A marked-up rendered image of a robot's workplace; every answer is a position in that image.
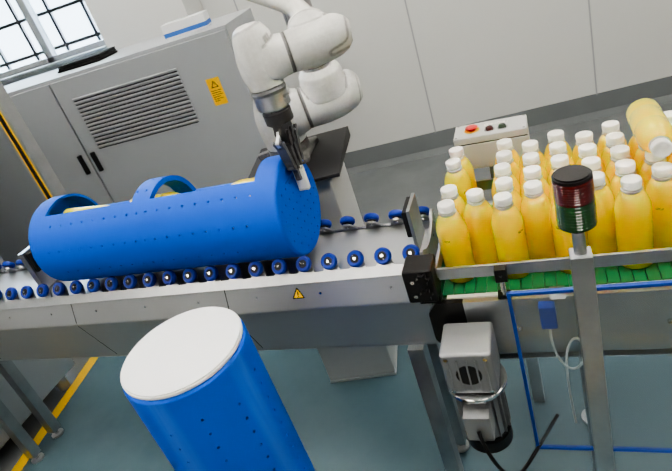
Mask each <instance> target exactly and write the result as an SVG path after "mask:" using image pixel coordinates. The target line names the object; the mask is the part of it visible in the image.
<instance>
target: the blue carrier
mask: <svg viewBox="0 0 672 471"><path fill-rule="evenodd" d="M302 165H303V167H304V169H305V172H306V175H307V178H308V180H309V183H310V186H311V187H310V189H309V190H303V191H300V190H299V188H298V185H297V182H296V180H295V177H294V174H293V172H292V171H288V170H287V168H286V167H285V165H284V163H283V161H282V159H281V157H280V155H276V156H271V157H267V158H265V159H264V160H263V161H262V162H261V163H260V165H259V167H258V169H257V172H256V175H255V179H254V181H251V182H246V183H240V184H234V185H231V184H232V183H229V184H223V185H217V186H211V187H206V188H200V189H196V188H195V187H194V186H193V185H192V184H191V183H190V182H189V181H188V180H186V179H185V178H183V177H181V176H178V175H169V176H163V177H158V178H153V179H149V180H147V181H145V182H144V183H142V184H141V185H140V186H139V188H138V189H137V191H136V192H135V194H134V196H133V199H132V202H129V201H130V200H129V201H124V202H118V203H112V204H106V205H110V206H104V207H98V208H92V209H86V210H80V211H74V212H68V213H63V212H64V211H65V210H66V209H67V208H74V207H85V206H96V205H98V204H97V203H96V202H95V201H94V200H92V199H91V198H89V197H87V196H85V195H82V194H67V195H61V196H56V197H52V198H50V199H48V200H46V201H45V202H43V203H42V204H41V205H40V206H39V207H38V208H37V209H36V211H35V212H34V214H33V216H32V219H31V222H30V225H29V233H28V238H29V246H30V250H31V253H32V255H33V258H34V260H35V261H36V263H37V264H38V266H39V267H40V268H41V269H42V270H43V271H44V272H45V273H46V274H47V275H49V276H50V277H52V278H54V279H57V280H61V281H74V280H85V279H92V278H104V277H110V276H122V275H129V274H141V273H147V272H160V271H167V270H178V269H187V268H197V267H206V266H215V265H225V264H231V263H243V262H252V261H262V260H271V259H277V258H290V257H299V256H305V255H308V254H309V253H310V252H311V251H312V250H313V249H314V247H315V246H316V243H317V241H318V237H319V233H320V225H321V209H320V201H319V195H318V191H317V187H316V184H315V181H314V178H313V176H312V173H311V171H310V169H309V168H308V166H307V164H306V163H305V164H302ZM163 184H164V185H166V186H168V187H170V188H171V189H172V190H174V191H175V192H177V193H181V194H175V195H169V196H163V197H157V198H154V197H155V195H156V193H157V191H158V189H159V188H160V187H161V186H162V185H163ZM250 195H251V196H250ZM236 197H237V198H236ZM222 200H223V201H222ZM206 231H207V232H206ZM193 233H194V234H193Z"/></svg>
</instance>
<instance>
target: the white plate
mask: <svg viewBox="0 0 672 471"><path fill-rule="evenodd" d="M242 333H243V326H242V322H241V320H240V318H239V317H238V315H237V314H236V313H235V312H233V311H232V310H230V309H227V308H223V307H203V308H198V309H194V310H190V311H187V312H184V313H182V314H179V315H177V316H175V317H173V318H171V319H169V320H167V321H165V322H164V323H162V324H160V325H159V326H157V327H156V328H154V329H153V330H152V331H150V332H149V333H148V334H147V335H146V336H145V337H143V338H142V339H141V340H140V341H139V342H138V343H137V344H136V346H135V347H134V348H133V349H132V350H131V352H130V353H129V355H128V356H127V358H126V360H125V362H124V364H123V367H122V370H121V374H120V381H121V385H122V387H123V389H124V390H125V392H126V393H127V394H128V395H130V396H131V397H133V398H136V399H139V400H161V399H166V398H170V397H173V396H177V395H179V394H182V393H184V392H187V391H189V390H191V389H193V388H195V387H196V386H198V385H200V384H201V383H203V382H205V381H206V380H207V379H209V378H210V377H212V376H213V375H214V374H215V373H216V372H218V371H219V370H220V369H221V368H222V367H223V366H224V365H225V364H226V363H227V362H228V361H229V359H230V358H231V357H232V355H233V354H234V352H235V351H236V349H237V347H238V345H239V343H240V341H241V338H242Z"/></svg>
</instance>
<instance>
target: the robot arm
mask: <svg viewBox="0 0 672 471"><path fill-rule="evenodd" d="M248 1H251V2H253V3H256V4H259V5H262V6H265V7H268V8H270V9H273V10H276V11H279V12H282V14H283V17H284V19H285V22H286V25H287V30H285V31H282V32H279V33H275V34H271V33H270V31H269V29H268V28H267V27H266V26H265V25H264V24H262V23H261V22H259V21H253V22H249V23H246V24H244V25H241V26H240V27H238V28H236V29H235V31H234V32H233V35H232V45H233V50H234V55H235V60H236V64H237V67H238V70H239V72H240V75H241V77H242V79H243V81H244V83H245V84H246V85H247V87H248V88H249V90H250V92H251V96H252V97H253V111H254V117H255V122H256V125H257V128H258V130H259V133H260V135H261V137H262V139H263V141H264V143H265V145H266V147H267V149H268V150H267V151H264V152H262V153H260V154H259V155H258V156H259V157H258V158H259V160H260V161H263V160H264V159H265V158H267V157H271V156H276V155H280V157H281V159H282V161H283V163H284V165H285V167H286V168H287V170H288V171H292V172H293V174H294V177H295V180H296V182H297V185H298V188H299V190H300V191H303V190H309V189H310V187H311V186H310V183H309V180H308V178H307V175H306V172H305V169H304V167H303V165H302V164H305V163H307V162H309V161H310V160H311V158H310V156H311V154H312V152H313V149H314V147H315V145H316V143H317V142H318V141H319V139H318V137H317V136H314V137H310V138H308V137H307V135H306V132H308V131H309V130H310V129H311V128H314V127H317V126H321V125H324V124H327V123H329V122H332V121H334V120H337V119H339V118H341V117H343V116H345V115H346V114H348V113H350V112H351V111H352V110H353V109H355V108H356V107H357V106H358V105H359V104H360V101H361V100H362V98H363V93H362V88H361V84H360V81H359V78H358V76H357V75H356V74H355V73H354V72H353V71H351V70H349V69H342V68H341V66H340V64H339V62H337V61H336V60H334V59H336V58H338V57H340V56H341V55H343V54H344V53H345V52H346V51H347V50H348V49H349V48H350V46H351V44H352V42H353V37H352V32H351V27H350V23H349V20H348V19H347V18H346V17H344V15H341V14H337V13H328V14H326V13H325V12H322V11H321V10H319V9H317V8H313V7H312V4H311V0H248ZM299 71H300V74H299V83H300V87H297V88H290V89H289V88H288V86H287V85H286V83H285V81H284V78H286V77H287V76H289V75H291V74H293V73H296V72H299ZM296 89H297V90H296ZM302 160H303V161H302Z"/></svg>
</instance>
